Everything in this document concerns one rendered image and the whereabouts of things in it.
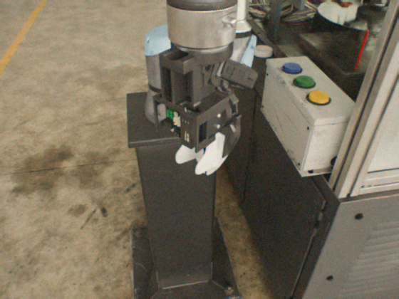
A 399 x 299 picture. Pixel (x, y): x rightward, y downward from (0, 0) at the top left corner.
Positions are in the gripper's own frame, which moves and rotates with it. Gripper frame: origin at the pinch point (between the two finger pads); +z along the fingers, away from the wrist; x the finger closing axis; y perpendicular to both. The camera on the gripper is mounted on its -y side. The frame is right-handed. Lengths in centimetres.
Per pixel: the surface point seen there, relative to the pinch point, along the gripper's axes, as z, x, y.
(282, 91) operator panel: 4.1, -6.0, -34.2
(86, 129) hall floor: 91, -144, -55
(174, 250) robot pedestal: 66, -27, -15
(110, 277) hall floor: 91, -50, -1
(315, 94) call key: 0.3, 2.7, -31.1
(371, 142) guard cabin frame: 2.5, 16.7, -25.5
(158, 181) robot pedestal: 32.2, -28.5, -13.4
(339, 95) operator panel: 1.3, 6.3, -35.6
